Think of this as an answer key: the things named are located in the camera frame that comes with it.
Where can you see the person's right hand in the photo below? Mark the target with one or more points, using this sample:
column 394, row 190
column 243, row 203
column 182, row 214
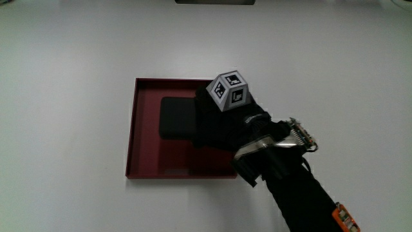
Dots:
column 225, row 122

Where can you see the black battery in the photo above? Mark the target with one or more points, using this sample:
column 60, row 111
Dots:
column 177, row 117

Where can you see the dark red square plate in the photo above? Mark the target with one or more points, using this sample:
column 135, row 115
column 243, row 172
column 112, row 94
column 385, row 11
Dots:
column 151, row 154

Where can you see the dark object at table edge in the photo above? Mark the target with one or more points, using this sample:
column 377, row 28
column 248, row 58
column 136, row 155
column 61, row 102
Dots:
column 215, row 2

